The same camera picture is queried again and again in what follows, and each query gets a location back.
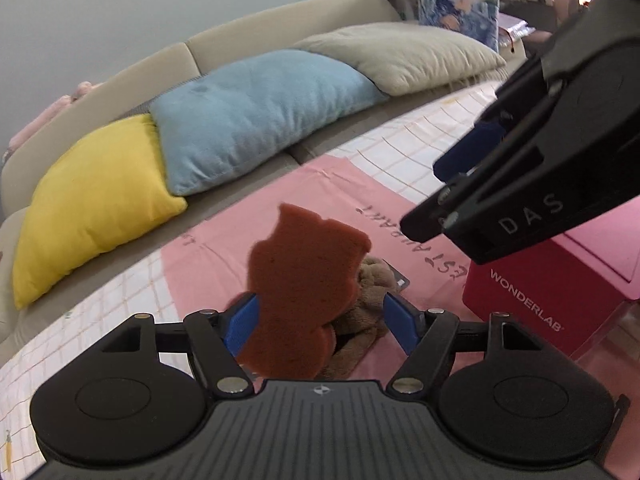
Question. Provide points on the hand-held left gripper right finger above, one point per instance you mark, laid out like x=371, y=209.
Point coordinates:
x=402, y=322

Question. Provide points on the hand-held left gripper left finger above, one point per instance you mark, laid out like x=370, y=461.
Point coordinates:
x=240, y=325

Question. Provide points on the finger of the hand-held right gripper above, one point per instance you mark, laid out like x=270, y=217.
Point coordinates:
x=470, y=152
x=425, y=220

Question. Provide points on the brown cat-shaped sponge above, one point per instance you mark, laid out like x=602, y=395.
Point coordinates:
x=300, y=285

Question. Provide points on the brown plush toy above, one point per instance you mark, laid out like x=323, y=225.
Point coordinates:
x=360, y=320

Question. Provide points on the dark grey card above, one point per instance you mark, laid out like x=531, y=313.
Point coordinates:
x=400, y=277

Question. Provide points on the beige pillow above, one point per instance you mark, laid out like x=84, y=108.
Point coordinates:
x=400, y=55

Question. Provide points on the pink box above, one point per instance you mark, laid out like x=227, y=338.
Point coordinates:
x=525, y=305

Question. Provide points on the pink chair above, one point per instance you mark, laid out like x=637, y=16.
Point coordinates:
x=567, y=0

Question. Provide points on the blue printed canvas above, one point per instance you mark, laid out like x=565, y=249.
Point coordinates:
x=455, y=5

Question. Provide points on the yellow pillow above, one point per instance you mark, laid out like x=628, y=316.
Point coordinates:
x=90, y=200

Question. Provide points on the blue pillow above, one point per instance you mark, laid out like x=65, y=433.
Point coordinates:
x=250, y=115

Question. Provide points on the beige sofa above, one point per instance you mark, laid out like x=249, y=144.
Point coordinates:
x=150, y=65

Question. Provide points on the pink plush toy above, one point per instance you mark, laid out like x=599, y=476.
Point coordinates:
x=55, y=110

